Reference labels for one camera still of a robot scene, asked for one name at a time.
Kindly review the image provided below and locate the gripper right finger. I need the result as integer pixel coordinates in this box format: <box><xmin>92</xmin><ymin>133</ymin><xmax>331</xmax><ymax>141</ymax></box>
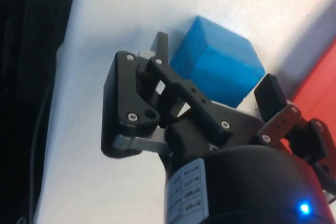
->
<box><xmin>254</xmin><ymin>73</ymin><xmax>332</xmax><ymax>173</ymax></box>

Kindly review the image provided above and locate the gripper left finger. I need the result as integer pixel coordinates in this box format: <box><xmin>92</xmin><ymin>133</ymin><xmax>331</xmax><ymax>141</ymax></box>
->
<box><xmin>100</xmin><ymin>31</ymin><xmax>237</xmax><ymax>159</ymax></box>

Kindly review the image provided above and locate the red tray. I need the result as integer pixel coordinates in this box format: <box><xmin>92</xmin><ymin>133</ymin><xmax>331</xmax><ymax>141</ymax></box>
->
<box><xmin>279</xmin><ymin>42</ymin><xmax>336</xmax><ymax>162</ymax></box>

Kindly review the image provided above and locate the large blue cube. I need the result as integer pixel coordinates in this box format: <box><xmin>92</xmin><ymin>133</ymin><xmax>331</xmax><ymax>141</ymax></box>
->
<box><xmin>170</xmin><ymin>15</ymin><xmax>266</xmax><ymax>110</ymax></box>

